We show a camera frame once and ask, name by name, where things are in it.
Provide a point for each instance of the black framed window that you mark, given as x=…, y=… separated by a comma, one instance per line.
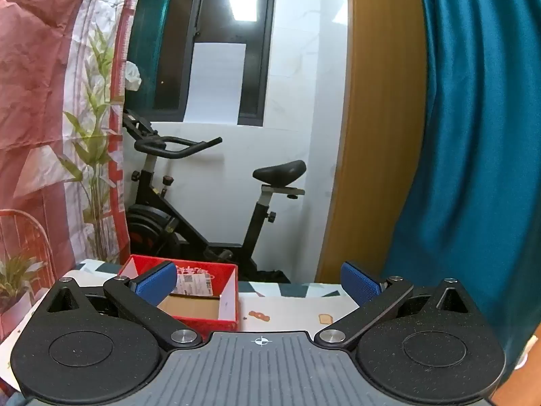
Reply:
x=253, y=72

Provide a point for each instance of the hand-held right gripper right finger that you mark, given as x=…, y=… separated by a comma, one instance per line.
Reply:
x=359, y=283

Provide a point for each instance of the white paper sheet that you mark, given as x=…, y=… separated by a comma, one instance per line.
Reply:
x=215, y=84

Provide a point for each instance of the black exercise bike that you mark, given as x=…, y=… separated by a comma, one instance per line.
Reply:
x=148, y=228

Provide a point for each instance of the white plastic bag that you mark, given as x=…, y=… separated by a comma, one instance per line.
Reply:
x=132, y=76

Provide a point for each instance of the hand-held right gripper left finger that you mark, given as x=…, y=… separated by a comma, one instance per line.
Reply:
x=156, y=281

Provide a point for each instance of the red white plant print curtain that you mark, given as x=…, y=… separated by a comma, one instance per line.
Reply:
x=42, y=93

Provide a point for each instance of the teal curtain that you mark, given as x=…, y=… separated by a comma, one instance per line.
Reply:
x=473, y=135

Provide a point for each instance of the red strawberry print cardboard box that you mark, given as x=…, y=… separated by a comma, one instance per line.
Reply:
x=226, y=304

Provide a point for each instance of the wooden door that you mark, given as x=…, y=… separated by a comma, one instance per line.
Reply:
x=380, y=135

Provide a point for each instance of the dark green curtain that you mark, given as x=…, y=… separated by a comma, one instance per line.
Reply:
x=146, y=38

